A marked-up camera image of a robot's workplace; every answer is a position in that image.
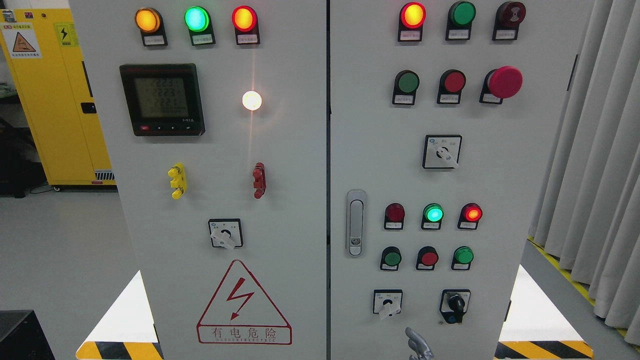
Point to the black digital power meter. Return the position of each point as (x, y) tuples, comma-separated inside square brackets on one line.
[(163, 99)]

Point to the red terminal connector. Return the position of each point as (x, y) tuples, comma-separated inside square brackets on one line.
[(259, 180)]

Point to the grey electrical control cabinet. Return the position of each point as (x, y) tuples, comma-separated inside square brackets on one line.
[(325, 70)]

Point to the red push button lower row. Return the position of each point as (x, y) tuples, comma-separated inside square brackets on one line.
[(426, 259)]

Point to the lit green indicator lamp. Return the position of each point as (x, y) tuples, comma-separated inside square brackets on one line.
[(432, 217)]

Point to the lower left white selector switch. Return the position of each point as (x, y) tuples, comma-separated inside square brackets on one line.
[(387, 303)]

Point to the red high voltage warning sticker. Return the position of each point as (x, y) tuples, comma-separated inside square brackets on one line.
[(241, 312)]

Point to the yellow safety storage cabinet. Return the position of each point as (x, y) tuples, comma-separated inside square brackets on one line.
[(43, 53)]

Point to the black knob selector switch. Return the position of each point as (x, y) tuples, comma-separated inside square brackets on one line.
[(454, 304)]

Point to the lit red indicator lamp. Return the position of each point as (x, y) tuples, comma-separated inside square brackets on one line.
[(469, 217)]

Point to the green indicator lamp top left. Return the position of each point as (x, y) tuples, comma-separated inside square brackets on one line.
[(198, 22)]

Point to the dark red buzzer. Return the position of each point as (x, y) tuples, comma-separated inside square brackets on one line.
[(507, 19)]

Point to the yellow indicator lamp top left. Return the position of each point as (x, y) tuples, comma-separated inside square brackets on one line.
[(151, 26)]

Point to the yellow terminal connector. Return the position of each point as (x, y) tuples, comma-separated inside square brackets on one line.
[(178, 182)]

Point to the red indicator lamp top right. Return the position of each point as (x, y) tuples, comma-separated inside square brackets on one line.
[(411, 19)]

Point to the green push button lower right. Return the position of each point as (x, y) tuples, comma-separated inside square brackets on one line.
[(462, 259)]

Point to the red push button row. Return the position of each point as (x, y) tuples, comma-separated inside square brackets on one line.
[(426, 259), (451, 84)]

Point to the right door upper selector switch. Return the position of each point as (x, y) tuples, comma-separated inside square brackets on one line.
[(441, 151)]

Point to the green push button upper row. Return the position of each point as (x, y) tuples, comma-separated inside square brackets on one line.
[(405, 88)]

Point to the white glowing indicator lamp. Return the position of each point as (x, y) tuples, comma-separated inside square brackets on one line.
[(252, 100)]

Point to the red mushroom emergency stop button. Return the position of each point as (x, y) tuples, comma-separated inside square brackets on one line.
[(500, 84)]

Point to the red push button upper row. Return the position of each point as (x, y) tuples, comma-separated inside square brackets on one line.
[(451, 84)]

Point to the black box bottom left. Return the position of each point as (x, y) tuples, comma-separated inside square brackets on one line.
[(22, 337)]

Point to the red indicator lamp top left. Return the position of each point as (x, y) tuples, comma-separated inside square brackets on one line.
[(246, 26)]

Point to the dark red indicator lamp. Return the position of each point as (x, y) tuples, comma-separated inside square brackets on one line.
[(394, 217)]

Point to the green indicator lamp top right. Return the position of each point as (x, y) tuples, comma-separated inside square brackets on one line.
[(459, 21)]

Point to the grey curtain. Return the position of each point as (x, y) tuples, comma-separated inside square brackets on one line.
[(588, 211)]

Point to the green push button lower left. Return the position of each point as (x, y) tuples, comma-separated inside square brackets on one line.
[(391, 257)]

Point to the grey cabinet door handle lock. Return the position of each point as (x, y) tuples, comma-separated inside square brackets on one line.
[(356, 200)]

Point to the left door rotary selector switch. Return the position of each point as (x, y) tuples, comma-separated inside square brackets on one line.
[(226, 233)]

